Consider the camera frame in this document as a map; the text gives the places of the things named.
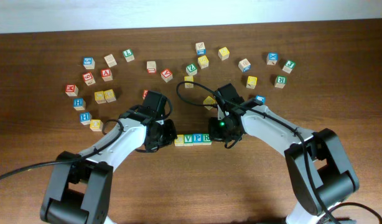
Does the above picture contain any yellow C letter block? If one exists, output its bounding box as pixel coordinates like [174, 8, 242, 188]
[174, 134, 184, 147]

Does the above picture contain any green R letter block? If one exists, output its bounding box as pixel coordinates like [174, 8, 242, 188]
[202, 134, 212, 145]

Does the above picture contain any green V letter block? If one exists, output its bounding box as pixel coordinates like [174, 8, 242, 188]
[184, 134, 193, 146]

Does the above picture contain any blue P letter block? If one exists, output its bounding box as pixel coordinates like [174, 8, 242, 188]
[192, 134, 203, 146]

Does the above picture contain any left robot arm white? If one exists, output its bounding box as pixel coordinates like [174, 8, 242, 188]
[40, 91, 176, 224]

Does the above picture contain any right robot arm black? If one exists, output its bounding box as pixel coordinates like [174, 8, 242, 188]
[208, 83, 360, 223]

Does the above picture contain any yellow umbrella picture block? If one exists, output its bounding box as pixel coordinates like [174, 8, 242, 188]
[203, 96, 216, 110]

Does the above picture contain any red O letter block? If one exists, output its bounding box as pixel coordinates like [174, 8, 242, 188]
[142, 90, 148, 100]

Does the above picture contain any blue L letter block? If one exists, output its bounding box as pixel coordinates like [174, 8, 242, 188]
[255, 95, 266, 104]

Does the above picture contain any yellow pencil picture block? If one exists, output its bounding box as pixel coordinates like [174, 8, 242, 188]
[246, 76, 258, 89]

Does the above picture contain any red A tilted block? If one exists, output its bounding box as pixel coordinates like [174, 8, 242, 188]
[161, 68, 173, 83]

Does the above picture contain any yellow block near P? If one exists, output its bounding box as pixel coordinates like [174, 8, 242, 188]
[184, 76, 193, 88]

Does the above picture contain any yellow block right pair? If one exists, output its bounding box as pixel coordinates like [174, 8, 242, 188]
[103, 89, 116, 103]

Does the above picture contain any yellow block pair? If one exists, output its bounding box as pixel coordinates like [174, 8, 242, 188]
[94, 91, 106, 104]
[103, 89, 116, 103]

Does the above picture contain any yellow block bottom left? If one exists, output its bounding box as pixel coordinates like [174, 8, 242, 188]
[90, 119, 103, 131]

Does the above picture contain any blue D side block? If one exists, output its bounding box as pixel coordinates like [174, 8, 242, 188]
[238, 58, 251, 72]

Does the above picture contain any green Z letter block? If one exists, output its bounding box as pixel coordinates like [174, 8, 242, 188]
[186, 63, 197, 76]

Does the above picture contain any red side plain block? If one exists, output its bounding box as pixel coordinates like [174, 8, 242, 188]
[146, 61, 157, 73]

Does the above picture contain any yellow block left pair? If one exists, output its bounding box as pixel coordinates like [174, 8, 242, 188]
[94, 91, 106, 104]

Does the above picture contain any yellow block beside Z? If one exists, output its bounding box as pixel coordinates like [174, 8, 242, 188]
[198, 55, 209, 69]

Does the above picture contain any yellow top far block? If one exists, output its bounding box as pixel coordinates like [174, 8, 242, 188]
[218, 47, 230, 60]

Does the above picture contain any blue H lower block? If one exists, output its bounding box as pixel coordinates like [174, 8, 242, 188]
[80, 112, 92, 125]

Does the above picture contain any blue h block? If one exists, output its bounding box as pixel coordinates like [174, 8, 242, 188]
[73, 98, 86, 111]
[80, 112, 92, 125]

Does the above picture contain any red A upright block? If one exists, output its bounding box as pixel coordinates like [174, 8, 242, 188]
[101, 68, 113, 82]

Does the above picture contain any blue X letter block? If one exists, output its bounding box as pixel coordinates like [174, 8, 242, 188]
[266, 52, 279, 65]

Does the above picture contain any blue side far block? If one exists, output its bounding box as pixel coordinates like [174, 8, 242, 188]
[195, 42, 206, 55]

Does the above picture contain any blue H upper block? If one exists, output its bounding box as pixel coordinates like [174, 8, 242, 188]
[73, 98, 86, 111]

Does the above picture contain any green L letter block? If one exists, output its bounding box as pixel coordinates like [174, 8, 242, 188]
[123, 49, 135, 62]

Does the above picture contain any green J letter block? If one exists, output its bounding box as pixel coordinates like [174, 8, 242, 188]
[282, 60, 296, 73]

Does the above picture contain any plain wooden top block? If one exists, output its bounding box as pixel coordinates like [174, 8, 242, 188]
[104, 54, 117, 68]

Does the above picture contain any red 6 number block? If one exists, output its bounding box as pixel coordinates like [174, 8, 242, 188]
[82, 72, 96, 86]

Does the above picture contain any red M letter block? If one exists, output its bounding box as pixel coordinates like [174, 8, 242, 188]
[65, 85, 78, 96]

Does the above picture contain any blue S letter block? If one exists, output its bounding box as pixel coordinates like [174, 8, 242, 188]
[83, 57, 95, 70]

